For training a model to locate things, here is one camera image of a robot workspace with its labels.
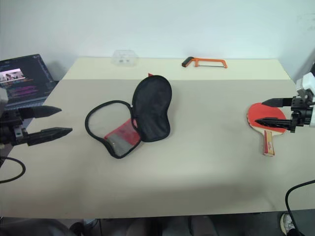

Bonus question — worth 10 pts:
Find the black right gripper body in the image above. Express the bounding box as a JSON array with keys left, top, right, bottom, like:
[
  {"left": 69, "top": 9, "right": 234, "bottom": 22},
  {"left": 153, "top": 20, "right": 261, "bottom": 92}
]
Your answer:
[{"left": 289, "top": 96, "right": 315, "bottom": 134}]

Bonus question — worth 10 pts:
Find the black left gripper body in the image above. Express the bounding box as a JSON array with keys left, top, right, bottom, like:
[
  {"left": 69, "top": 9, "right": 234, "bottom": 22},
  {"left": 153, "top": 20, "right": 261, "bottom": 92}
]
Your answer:
[{"left": 0, "top": 108, "right": 29, "bottom": 148}]

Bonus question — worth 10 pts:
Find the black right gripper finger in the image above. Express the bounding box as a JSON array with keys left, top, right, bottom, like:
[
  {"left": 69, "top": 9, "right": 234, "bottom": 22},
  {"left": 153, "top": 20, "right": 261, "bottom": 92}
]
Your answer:
[
  {"left": 261, "top": 97, "right": 293, "bottom": 108},
  {"left": 254, "top": 117, "right": 293, "bottom": 130}
]

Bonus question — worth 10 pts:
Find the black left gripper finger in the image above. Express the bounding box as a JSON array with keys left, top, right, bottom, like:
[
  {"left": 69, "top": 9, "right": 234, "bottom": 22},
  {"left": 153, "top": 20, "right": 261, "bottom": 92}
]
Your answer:
[
  {"left": 26, "top": 127, "right": 73, "bottom": 147},
  {"left": 19, "top": 105, "right": 62, "bottom": 119}
]

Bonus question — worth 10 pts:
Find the red table tennis paddle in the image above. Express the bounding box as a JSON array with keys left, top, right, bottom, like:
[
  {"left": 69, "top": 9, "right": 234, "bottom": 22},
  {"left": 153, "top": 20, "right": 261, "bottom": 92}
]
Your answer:
[{"left": 245, "top": 102, "right": 287, "bottom": 157}]

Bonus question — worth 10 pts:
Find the clear black-rimmed paddle case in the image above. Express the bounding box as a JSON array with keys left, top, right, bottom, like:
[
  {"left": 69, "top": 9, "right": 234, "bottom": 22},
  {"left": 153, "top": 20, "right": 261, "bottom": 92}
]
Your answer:
[{"left": 85, "top": 73, "right": 172, "bottom": 160}]

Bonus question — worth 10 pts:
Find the open grey laptop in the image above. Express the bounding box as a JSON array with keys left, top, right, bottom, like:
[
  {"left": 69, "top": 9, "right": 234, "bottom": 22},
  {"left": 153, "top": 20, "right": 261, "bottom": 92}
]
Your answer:
[{"left": 0, "top": 54, "right": 60, "bottom": 111}]

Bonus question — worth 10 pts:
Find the clear plastic box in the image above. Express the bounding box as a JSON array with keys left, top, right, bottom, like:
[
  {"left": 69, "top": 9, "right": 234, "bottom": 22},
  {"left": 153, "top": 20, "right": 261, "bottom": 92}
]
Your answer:
[{"left": 112, "top": 49, "right": 140, "bottom": 68}]

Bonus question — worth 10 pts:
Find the white sneaker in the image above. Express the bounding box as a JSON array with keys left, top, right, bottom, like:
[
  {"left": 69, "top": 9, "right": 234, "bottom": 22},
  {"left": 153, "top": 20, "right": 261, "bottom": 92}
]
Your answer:
[{"left": 280, "top": 212, "right": 300, "bottom": 236}]

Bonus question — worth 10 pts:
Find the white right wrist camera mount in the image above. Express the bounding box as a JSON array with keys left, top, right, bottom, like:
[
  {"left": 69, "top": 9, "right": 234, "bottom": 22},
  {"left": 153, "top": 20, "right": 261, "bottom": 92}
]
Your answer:
[{"left": 295, "top": 72, "right": 315, "bottom": 104}]

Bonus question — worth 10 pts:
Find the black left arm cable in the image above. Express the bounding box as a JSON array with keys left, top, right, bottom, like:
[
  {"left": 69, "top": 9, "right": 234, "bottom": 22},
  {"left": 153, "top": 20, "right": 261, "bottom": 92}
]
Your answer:
[{"left": 0, "top": 157, "right": 27, "bottom": 184}]

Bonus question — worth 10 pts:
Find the orange hacksaw with black handle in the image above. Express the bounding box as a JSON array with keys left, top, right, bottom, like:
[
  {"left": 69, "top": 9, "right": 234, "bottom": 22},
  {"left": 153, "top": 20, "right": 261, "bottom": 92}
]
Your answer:
[{"left": 181, "top": 57, "right": 228, "bottom": 69}]

